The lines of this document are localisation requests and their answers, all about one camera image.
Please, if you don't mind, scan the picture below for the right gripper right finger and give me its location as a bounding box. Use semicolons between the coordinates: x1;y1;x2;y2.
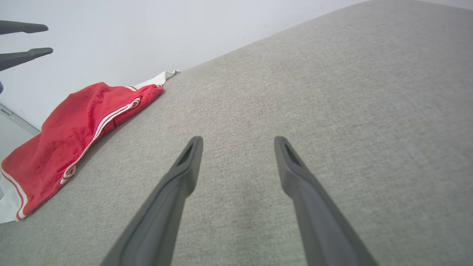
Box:
274;136;378;266

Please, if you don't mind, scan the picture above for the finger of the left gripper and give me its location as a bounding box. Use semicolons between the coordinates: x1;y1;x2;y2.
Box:
0;48;54;72
0;20;49;35

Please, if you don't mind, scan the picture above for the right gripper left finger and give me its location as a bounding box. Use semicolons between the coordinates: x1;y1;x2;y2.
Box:
101;136;204;266

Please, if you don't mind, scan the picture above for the red basketball jersey white trim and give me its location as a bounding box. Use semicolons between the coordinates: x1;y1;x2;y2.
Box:
0;70;181;224

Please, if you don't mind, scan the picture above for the grey fabric sofa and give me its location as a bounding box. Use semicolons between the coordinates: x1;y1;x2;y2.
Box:
0;0;473;266

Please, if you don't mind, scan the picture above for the white wall baseboard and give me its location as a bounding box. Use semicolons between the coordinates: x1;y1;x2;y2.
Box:
0;105;41;136

